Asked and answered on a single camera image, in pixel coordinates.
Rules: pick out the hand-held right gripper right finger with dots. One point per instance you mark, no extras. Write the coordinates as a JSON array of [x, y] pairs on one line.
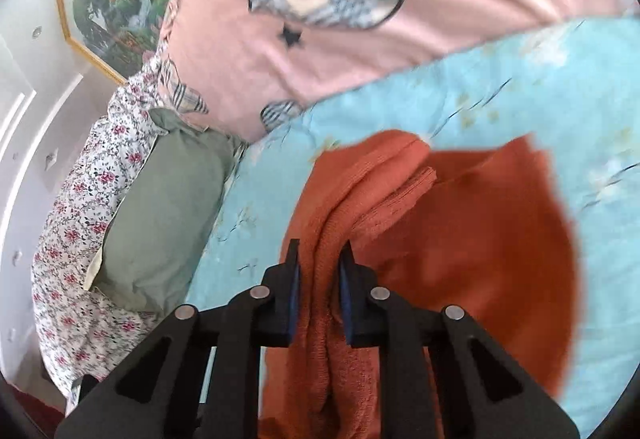
[[346, 304]]

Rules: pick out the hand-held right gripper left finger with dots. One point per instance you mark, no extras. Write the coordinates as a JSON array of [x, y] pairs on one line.
[[292, 304]]

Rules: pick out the orange knit sweater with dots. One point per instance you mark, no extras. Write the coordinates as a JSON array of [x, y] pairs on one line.
[[450, 279]]

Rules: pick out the green pillow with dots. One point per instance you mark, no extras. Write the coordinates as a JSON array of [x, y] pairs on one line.
[[165, 219]]

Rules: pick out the white floral bed sheet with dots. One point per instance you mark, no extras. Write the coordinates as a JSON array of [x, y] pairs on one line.
[[75, 229]]

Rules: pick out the light blue floral blanket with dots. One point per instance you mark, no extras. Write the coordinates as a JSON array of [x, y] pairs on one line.
[[500, 94]]

